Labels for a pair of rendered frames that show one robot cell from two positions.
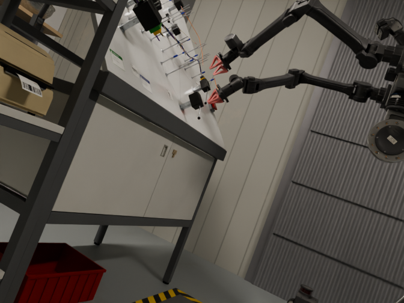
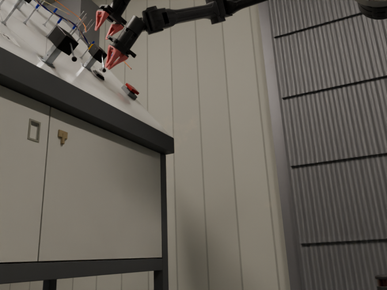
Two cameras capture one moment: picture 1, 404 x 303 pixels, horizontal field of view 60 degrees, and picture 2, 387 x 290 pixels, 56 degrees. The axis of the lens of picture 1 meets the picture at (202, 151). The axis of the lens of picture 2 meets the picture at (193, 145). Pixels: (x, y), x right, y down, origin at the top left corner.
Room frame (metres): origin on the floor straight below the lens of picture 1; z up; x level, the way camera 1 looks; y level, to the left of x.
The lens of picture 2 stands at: (0.73, -0.26, 0.39)
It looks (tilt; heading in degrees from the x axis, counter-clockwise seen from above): 17 degrees up; 2
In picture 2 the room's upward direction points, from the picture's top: 3 degrees counter-clockwise
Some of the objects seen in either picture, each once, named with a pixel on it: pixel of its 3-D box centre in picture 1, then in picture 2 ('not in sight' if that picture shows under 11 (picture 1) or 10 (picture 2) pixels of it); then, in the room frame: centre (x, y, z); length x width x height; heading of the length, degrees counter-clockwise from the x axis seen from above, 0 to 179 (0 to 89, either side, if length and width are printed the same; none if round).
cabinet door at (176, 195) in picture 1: (183, 183); (113, 193); (1.86, 0.03, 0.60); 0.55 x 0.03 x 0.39; 155
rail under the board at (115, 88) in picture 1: (180, 130); (55, 92); (1.60, 0.13, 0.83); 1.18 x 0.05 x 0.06; 155
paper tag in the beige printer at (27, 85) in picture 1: (28, 85); not in sight; (0.85, 0.45, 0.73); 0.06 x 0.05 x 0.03; 159
